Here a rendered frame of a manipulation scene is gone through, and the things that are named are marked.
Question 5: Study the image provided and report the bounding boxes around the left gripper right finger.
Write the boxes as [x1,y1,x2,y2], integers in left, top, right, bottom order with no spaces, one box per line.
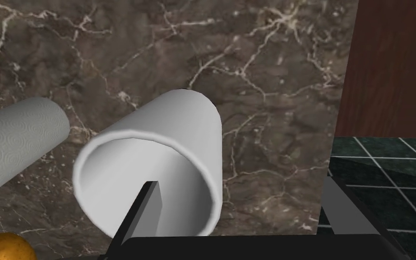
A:
[321,176,399,251]

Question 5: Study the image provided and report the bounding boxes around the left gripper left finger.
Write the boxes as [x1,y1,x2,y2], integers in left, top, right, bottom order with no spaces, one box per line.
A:
[107,181,162,253]

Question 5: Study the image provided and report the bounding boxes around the white cup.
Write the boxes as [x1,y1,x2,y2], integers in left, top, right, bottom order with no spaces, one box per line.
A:
[72,88,223,240]

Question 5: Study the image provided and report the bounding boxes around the yellow potato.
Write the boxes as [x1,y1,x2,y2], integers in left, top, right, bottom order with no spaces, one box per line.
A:
[0,232,38,260]

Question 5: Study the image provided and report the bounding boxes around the brown wooden cabinet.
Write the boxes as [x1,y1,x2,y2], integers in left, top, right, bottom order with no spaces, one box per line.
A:
[334,0,416,139]

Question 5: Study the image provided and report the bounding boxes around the white paper towel roll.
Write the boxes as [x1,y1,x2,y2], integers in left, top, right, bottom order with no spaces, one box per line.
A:
[0,96,71,204]

